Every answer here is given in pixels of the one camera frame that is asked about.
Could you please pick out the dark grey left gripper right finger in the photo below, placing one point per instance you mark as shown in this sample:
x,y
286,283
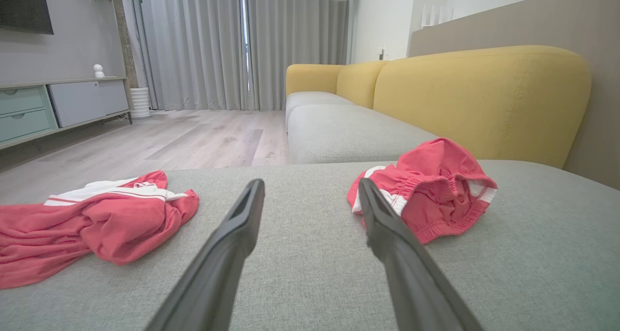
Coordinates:
x,y
407,277

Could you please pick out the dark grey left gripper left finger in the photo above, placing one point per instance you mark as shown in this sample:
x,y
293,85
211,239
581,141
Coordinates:
x,y
223,263

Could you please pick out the red shorts with white trim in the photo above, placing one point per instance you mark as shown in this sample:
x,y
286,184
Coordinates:
x,y
436,185

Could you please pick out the red and white shirt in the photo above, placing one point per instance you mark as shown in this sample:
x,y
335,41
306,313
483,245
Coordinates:
x,y
116,229

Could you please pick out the grey and yellow sofa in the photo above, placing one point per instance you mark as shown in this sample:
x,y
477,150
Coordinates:
x,y
315,273

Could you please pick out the white ribbed planter pot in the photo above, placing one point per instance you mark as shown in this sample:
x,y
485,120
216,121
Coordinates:
x,y
140,103

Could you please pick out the mint and grey TV cabinet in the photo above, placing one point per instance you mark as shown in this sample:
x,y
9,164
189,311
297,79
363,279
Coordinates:
x,y
77,101

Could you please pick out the grey pleated curtain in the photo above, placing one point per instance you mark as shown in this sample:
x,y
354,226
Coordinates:
x,y
193,45
295,30

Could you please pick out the small white figurine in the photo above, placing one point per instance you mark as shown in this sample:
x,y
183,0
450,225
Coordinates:
x,y
99,71

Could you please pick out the tall green houseplant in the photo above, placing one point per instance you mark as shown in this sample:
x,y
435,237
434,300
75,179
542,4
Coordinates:
x,y
123,35

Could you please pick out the white router with antennas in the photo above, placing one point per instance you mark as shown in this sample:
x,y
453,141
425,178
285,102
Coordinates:
x,y
436,20

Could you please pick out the beige half-height partition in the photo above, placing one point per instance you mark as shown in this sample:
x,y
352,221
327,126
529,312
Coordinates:
x,y
533,25

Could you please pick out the black flat television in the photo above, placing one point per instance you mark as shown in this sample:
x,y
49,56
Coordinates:
x,y
24,4

